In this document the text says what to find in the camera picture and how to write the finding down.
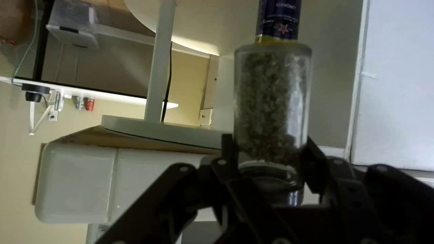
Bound glass spice bottle green herbs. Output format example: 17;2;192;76
231;40;314;208

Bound white green bottle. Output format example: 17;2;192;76
123;0;363;152

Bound yellow blue drink can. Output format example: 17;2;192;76
254;0;303;45

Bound grey plastic box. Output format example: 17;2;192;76
44;0;100;51

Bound small white tripod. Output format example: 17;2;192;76
25;87;65;137

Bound small red cup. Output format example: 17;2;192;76
82;97;97;113

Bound small grey cup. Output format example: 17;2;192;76
71;94;85;112

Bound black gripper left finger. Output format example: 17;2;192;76
93;133;256;244

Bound brown cardboard box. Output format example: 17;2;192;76
0;0;35;45

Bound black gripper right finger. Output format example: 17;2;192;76
297;137;434;244

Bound small black cylinder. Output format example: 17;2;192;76
20;83;51;104

